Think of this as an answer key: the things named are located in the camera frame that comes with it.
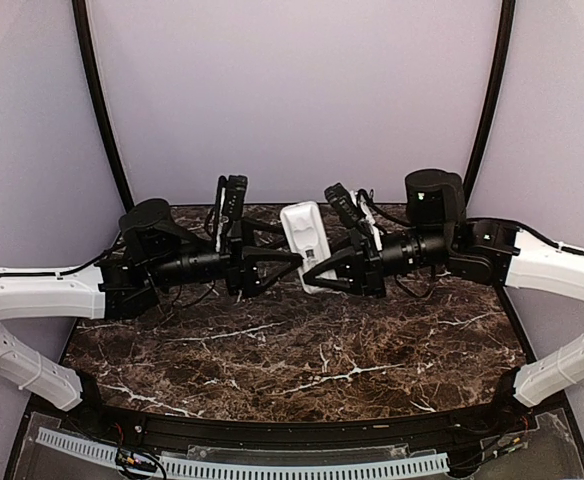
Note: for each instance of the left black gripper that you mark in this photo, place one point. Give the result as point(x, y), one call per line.
point(243, 271)

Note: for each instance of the left black frame post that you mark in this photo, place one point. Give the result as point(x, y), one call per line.
point(97, 97)

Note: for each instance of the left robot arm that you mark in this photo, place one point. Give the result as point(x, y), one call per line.
point(154, 254)

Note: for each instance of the white slotted cable duct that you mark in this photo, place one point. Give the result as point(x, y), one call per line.
point(224, 463)

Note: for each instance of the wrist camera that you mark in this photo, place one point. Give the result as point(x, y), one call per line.
point(351, 214)
point(228, 207)

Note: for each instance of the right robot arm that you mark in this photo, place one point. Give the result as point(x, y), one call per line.
point(487, 251)

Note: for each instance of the black frame post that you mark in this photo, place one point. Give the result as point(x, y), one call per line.
point(493, 88)
point(97, 97)

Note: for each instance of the right black frame post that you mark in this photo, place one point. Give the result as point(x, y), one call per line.
point(493, 88)

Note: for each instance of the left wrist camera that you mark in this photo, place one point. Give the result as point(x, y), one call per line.
point(228, 207)

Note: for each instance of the black front rail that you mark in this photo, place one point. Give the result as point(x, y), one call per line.
point(162, 432)

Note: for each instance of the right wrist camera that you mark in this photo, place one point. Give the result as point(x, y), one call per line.
point(351, 214)

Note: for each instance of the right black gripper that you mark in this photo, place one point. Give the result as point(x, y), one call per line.
point(362, 265)

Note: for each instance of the white remote control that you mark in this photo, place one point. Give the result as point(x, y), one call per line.
point(305, 234)

